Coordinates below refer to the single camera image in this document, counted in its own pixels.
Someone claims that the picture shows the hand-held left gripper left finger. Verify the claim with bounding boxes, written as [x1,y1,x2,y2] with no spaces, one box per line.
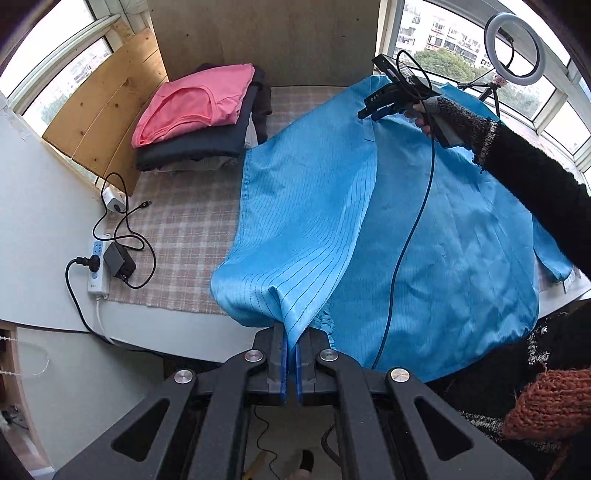
[53,325,289,480]

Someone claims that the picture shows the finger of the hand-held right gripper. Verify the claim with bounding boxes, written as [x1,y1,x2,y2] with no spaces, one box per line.
[357,102,406,123]

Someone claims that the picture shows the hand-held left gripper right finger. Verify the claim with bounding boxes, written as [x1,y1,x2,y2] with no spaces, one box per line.
[295,330,534,480]

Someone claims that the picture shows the blue striped work coat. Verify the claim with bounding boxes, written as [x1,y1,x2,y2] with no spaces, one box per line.
[210,74,575,384]

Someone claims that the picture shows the person's right hand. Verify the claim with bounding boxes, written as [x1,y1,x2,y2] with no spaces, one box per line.
[411,95,492,155]

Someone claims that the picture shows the person's foot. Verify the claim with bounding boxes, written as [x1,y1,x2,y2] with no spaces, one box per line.
[291,450,317,480]

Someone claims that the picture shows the small black tripod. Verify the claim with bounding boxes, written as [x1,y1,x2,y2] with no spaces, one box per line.
[455,76,506,116]

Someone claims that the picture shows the yellow cardboard scrap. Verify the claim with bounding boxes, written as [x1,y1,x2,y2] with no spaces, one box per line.
[245,452,267,480]

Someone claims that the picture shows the dark brown folded garment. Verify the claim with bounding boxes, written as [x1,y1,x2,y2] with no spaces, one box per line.
[194,62,273,144]

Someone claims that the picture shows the large light wooden board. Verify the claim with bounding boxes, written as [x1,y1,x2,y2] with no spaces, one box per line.
[148,0,382,88]

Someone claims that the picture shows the dark grey folded garment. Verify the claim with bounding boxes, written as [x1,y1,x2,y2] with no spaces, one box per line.
[135,85,259,172]

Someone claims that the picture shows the pink folded shirt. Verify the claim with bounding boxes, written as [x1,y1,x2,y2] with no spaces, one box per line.
[131,64,256,148]

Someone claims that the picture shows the pink plaid blanket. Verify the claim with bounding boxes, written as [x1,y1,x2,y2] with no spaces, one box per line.
[104,85,583,319]

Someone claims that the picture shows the person's black top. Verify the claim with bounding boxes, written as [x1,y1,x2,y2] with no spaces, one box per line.
[431,300,591,480]

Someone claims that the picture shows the black power adapter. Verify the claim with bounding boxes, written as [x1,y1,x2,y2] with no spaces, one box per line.
[102,242,137,280]

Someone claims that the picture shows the white power strip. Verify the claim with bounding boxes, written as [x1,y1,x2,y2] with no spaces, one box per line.
[88,239,116,344]

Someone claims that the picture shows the white charger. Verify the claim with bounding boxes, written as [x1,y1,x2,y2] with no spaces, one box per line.
[102,185,126,212]

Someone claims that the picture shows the orange knitted scarf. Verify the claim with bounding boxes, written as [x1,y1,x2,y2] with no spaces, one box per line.
[503,367,591,441]

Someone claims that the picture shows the pine plank board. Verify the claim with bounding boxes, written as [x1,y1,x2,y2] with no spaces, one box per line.
[42,25,169,197]

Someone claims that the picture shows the ring light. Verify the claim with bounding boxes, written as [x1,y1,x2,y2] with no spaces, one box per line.
[484,13,546,86]

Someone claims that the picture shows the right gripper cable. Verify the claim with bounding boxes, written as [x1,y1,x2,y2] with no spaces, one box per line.
[372,48,437,372]

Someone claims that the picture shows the black charging cable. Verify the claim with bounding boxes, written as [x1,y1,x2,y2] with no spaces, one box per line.
[92,173,158,289]

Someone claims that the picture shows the black plug with cable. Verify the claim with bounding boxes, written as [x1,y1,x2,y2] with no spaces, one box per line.
[65,256,121,344]

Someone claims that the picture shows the white window frame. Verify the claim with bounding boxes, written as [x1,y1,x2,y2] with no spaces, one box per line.
[0,0,591,195]

